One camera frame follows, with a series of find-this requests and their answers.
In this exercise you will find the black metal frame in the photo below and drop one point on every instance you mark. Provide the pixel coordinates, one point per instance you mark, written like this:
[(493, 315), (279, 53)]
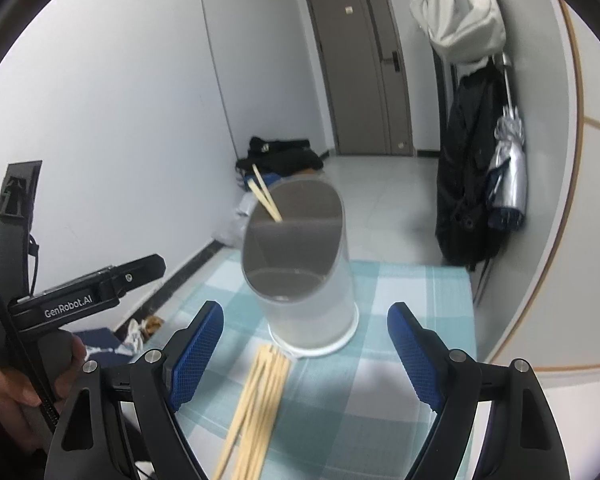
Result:
[(438, 90)]

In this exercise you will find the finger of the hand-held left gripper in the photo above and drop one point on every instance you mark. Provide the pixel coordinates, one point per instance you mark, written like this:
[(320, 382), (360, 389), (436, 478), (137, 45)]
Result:
[(15, 240), (142, 270)]

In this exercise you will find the person's left hand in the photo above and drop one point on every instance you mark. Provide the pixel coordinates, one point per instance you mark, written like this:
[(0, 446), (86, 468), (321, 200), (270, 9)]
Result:
[(2, 390)]

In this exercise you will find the wooden chopstick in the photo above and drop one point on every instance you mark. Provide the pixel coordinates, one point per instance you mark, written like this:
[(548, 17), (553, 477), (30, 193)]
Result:
[(262, 202), (266, 192)]

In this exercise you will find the white hanging bag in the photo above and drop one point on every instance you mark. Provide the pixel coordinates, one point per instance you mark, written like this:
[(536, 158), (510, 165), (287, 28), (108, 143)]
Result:
[(460, 10)]

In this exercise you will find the frosted white utensil holder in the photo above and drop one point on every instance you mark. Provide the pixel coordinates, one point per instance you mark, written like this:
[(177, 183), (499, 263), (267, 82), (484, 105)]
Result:
[(305, 310)]

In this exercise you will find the pile of black clothes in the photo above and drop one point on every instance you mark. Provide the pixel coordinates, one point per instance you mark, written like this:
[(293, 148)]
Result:
[(280, 157)]

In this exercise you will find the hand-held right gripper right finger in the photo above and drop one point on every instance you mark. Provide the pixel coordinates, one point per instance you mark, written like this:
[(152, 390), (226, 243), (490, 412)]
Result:
[(412, 350)]

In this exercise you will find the teal plaid table mat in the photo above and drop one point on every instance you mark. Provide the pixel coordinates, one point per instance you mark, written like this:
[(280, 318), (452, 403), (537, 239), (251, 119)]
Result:
[(330, 435)]

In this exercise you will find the white wardrobe with wood trim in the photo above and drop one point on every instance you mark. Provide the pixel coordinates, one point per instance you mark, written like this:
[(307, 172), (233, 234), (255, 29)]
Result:
[(595, 210)]

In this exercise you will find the silver folded umbrella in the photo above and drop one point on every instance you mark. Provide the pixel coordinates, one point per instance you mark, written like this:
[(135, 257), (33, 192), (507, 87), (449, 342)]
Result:
[(507, 170)]

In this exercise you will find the bundle of wooden chopsticks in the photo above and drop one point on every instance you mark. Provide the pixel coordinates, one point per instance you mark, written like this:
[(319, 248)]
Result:
[(257, 410)]

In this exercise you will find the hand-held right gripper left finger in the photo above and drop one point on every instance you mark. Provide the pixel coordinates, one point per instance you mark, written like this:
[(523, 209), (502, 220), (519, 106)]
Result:
[(200, 350)]

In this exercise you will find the black hanging jacket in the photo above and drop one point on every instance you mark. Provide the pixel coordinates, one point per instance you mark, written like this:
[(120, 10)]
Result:
[(465, 160)]

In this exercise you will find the large grey plastic bag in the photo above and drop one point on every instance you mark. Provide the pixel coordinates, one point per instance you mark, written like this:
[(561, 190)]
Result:
[(230, 235)]

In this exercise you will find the grey-brown door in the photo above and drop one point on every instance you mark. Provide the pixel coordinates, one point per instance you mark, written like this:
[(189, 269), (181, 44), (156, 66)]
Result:
[(350, 85)]

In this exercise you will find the person's left forearm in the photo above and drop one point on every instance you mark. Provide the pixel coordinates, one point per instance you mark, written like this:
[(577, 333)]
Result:
[(0, 452)]

